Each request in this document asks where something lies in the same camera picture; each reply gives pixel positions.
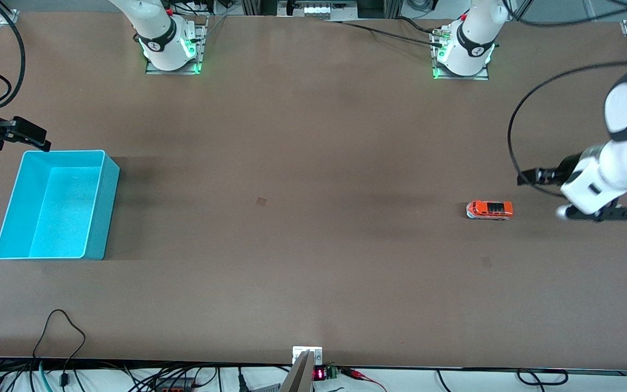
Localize orange toy bus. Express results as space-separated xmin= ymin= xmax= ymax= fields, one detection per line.
xmin=466 ymin=200 xmax=514 ymax=221

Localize blue plastic box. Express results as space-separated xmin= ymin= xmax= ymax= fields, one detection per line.
xmin=0 ymin=150 xmax=121 ymax=261

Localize red clip lead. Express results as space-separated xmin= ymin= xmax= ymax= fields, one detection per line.
xmin=340 ymin=367 xmax=388 ymax=392

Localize orange power strip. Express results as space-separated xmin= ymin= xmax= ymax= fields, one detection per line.
xmin=153 ymin=376 xmax=198 ymax=392

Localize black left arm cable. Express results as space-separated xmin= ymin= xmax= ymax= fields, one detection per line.
xmin=501 ymin=0 xmax=627 ymax=198

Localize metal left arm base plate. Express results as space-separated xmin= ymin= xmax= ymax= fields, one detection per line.
xmin=431 ymin=27 xmax=491 ymax=81

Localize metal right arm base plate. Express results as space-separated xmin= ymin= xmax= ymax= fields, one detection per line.
xmin=145 ymin=16 xmax=206 ymax=75

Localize coiled black cable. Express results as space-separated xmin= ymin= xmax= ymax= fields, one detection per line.
xmin=516 ymin=369 xmax=569 ymax=388

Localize short black table cable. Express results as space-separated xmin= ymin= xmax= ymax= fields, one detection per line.
xmin=394 ymin=15 xmax=440 ymax=34

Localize long black table cable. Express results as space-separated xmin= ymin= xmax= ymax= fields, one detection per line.
xmin=313 ymin=18 xmax=445 ymax=47

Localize black aluminium frame rack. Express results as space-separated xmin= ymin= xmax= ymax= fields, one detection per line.
xmin=241 ymin=0 xmax=402 ymax=19

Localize thin black looped cable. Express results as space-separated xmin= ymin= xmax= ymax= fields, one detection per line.
xmin=32 ymin=309 xmax=87 ymax=388

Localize white mount bracket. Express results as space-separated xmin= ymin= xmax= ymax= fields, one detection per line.
xmin=292 ymin=346 xmax=323 ymax=366

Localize grey camera mount pole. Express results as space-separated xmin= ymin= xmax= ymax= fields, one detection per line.
xmin=280 ymin=350 xmax=315 ymax=392

